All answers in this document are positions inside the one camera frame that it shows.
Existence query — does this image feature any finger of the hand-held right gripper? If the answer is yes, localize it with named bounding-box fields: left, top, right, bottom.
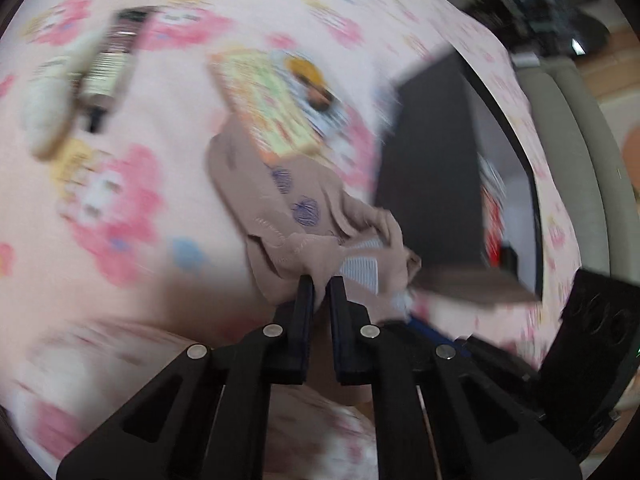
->
left=407, top=312, right=546, bottom=413

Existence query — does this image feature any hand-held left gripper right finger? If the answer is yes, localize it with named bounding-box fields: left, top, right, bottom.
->
left=327, top=276, right=583, bottom=480

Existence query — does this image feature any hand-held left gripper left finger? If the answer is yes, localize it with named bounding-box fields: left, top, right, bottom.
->
left=56, top=275, right=317, bottom=480

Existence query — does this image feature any beige cloth with blue prints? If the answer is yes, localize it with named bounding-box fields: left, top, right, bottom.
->
left=206, top=132, right=423, bottom=323

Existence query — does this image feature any black box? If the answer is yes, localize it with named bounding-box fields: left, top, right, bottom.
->
left=375, top=50, right=546, bottom=306

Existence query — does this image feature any dark brown tube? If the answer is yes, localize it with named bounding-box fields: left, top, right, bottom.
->
left=75, top=7, right=158, bottom=133

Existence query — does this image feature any cream plush toy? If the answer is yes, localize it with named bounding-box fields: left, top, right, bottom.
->
left=22, top=30, right=108, bottom=161

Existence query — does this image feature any red and white packet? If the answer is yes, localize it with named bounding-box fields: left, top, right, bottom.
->
left=480, top=155, right=506, bottom=266

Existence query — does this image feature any grey sofa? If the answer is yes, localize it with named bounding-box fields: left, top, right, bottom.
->
left=515, top=57, right=640, bottom=281

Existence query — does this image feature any pink printed blanket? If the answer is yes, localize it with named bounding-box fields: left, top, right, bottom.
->
left=0, top=0, right=586, bottom=480

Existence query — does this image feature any dark furniture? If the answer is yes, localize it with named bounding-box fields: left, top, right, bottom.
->
left=470, top=0, right=613, bottom=58

